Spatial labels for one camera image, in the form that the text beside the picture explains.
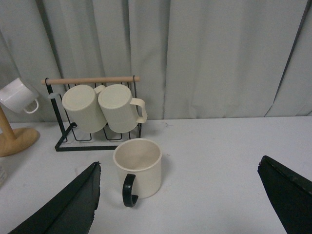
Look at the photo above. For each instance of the black wire mug rack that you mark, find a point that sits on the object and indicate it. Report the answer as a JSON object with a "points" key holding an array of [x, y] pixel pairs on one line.
{"points": [[72, 138]]}

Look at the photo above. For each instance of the grey curtain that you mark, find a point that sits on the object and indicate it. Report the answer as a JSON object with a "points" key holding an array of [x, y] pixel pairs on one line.
{"points": [[195, 58]]}

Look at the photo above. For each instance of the white glossy mug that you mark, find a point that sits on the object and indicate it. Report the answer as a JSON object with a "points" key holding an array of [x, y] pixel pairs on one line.
{"points": [[19, 96]]}

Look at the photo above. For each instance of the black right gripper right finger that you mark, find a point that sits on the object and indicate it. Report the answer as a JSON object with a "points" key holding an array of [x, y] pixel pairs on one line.
{"points": [[290, 195]]}

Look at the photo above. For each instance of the wooden mug tree stand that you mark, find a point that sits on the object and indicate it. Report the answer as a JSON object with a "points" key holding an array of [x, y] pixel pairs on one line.
{"points": [[13, 141]]}

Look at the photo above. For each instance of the cream ribbed mug right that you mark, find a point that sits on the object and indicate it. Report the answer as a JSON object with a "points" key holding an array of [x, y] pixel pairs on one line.
{"points": [[123, 112]]}

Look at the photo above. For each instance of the cream mug with black handle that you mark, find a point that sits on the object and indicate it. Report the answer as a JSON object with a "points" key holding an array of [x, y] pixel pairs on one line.
{"points": [[138, 163]]}

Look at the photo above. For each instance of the cream ribbed mug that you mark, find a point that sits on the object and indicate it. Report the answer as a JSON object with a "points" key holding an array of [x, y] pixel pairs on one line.
{"points": [[81, 104], [123, 112]]}

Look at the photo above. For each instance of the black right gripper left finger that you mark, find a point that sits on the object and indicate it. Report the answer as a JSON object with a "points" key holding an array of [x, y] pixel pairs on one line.
{"points": [[71, 211]]}

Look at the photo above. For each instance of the cream ribbed mug left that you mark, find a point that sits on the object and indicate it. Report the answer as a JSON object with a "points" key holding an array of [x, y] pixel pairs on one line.
{"points": [[81, 104]]}

